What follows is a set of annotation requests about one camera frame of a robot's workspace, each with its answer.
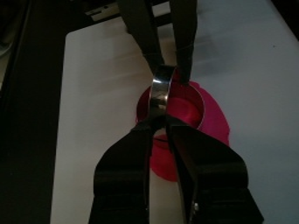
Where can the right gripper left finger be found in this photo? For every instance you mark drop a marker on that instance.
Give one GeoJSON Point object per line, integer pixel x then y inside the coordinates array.
{"type": "Point", "coordinates": [120, 180]}

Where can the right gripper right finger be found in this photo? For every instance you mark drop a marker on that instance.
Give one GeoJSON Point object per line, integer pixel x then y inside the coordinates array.
{"type": "Point", "coordinates": [213, 175]}

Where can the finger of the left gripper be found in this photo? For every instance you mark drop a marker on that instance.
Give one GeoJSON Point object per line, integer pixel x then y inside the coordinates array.
{"type": "Point", "coordinates": [184, 35]}
{"type": "Point", "coordinates": [141, 29]}

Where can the round metal dough cutter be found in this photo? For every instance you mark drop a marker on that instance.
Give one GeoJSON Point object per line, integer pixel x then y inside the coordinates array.
{"type": "Point", "coordinates": [158, 87]}

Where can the white cutting board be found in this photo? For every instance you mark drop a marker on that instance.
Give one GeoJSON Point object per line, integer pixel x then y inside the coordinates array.
{"type": "Point", "coordinates": [97, 87]}

